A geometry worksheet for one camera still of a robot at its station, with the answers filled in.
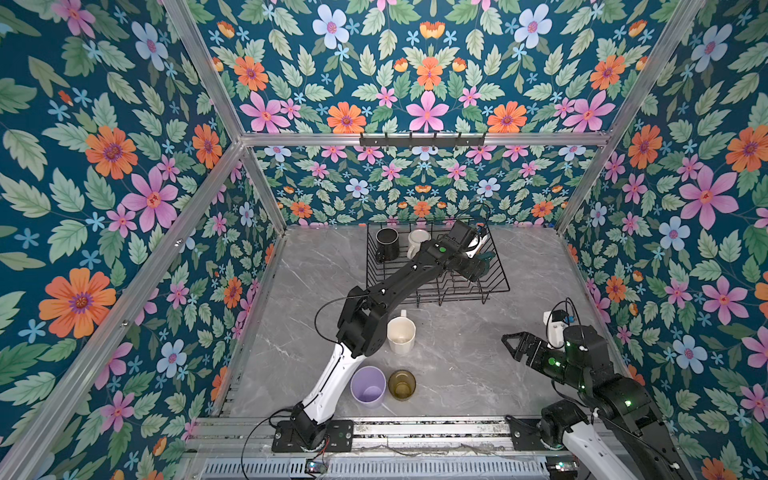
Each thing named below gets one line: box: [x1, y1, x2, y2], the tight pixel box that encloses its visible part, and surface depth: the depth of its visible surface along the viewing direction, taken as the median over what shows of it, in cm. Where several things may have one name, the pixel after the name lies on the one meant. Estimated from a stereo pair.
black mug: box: [375, 227, 399, 263], surface depth 104 cm
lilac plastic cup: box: [350, 365, 387, 409], surface depth 73 cm
